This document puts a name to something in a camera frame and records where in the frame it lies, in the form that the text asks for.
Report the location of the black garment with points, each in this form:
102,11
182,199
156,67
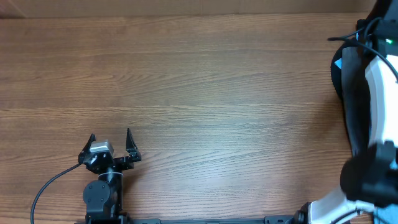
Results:
334,70

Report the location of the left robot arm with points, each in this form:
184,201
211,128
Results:
104,196

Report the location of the grey folded trousers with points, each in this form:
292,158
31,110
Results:
356,100

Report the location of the light blue garment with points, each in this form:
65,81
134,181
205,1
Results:
338,63

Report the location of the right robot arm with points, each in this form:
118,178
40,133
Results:
364,74

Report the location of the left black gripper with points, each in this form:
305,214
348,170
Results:
127,163

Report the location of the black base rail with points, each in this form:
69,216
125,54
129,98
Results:
214,221

